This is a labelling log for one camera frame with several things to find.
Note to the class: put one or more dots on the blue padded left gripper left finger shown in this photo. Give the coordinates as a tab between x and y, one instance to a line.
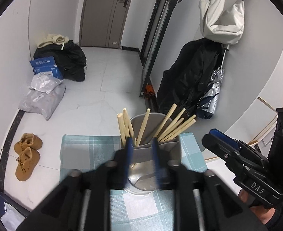
126	155

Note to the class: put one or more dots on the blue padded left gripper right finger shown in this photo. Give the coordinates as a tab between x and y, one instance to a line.
160	169

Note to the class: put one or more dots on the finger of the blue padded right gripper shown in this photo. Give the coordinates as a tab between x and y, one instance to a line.
219	148
224	138

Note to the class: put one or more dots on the bamboo chopstick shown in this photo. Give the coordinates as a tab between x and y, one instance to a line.
181	125
121	124
174	120
171	129
128	126
143	127
170	112
181	130

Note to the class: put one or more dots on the white utensil holder cup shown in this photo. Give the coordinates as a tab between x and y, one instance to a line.
148	170

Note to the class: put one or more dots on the white shoulder bag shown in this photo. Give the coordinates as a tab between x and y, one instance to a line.
225	26

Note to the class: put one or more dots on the person's right hand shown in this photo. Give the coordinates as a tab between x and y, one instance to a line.
264	215

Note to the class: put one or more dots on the silver folded umbrella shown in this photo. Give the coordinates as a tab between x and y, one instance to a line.
208	103

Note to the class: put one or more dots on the teal plaid table mat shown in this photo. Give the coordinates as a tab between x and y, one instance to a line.
129	211

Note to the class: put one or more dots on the black hanging coat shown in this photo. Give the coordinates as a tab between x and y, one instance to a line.
187	79

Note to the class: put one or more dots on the tan suede shoe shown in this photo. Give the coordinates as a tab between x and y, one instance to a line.
27	161
28	140

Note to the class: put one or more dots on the black jacket pile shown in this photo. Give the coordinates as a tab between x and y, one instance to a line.
69	58

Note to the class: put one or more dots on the grey plastic parcel bag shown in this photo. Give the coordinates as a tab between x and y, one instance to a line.
42	103

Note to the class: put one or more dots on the white plastic parcel bag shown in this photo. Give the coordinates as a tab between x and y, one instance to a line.
44	83

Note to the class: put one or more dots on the blue cardboard box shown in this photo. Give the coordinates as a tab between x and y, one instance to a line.
46	65

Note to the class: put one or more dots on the cream knitted garment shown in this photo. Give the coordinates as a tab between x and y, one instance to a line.
56	39

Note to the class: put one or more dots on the dark blue paper bag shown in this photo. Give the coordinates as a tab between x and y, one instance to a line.
6	199

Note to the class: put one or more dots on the grey entrance door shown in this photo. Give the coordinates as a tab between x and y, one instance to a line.
102	23

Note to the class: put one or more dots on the black framed mirror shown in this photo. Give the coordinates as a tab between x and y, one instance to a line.
157	26

